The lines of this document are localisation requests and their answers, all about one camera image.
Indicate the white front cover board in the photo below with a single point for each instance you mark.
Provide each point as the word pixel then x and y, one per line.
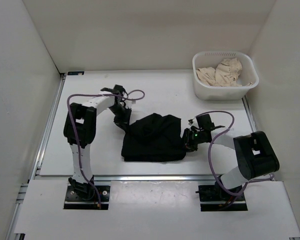
pixel 155 211

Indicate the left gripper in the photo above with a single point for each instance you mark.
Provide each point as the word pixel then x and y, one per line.
pixel 124 122

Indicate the beige trousers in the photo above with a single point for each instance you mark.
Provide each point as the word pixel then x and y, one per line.
pixel 226 74

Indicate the dark blue label sticker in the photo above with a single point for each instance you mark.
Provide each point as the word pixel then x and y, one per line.
pixel 75 73

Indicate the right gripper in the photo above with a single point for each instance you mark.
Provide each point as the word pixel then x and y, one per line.
pixel 189 146

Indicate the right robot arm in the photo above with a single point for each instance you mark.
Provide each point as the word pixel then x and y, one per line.
pixel 254 154

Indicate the white plastic laundry basket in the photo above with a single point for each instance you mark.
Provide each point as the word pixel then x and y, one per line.
pixel 248 78

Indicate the front aluminium rail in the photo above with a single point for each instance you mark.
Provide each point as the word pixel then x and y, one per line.
pixel 192 177

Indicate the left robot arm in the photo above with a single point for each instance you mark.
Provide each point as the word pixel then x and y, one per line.
pixel 80 130

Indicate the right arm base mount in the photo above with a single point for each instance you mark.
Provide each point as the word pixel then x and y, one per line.
pixel 214 199

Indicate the black trousers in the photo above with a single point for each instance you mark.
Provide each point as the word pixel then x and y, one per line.
pixel 154 138

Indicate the left aluminium rail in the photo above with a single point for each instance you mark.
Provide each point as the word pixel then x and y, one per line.
pixel 37 163

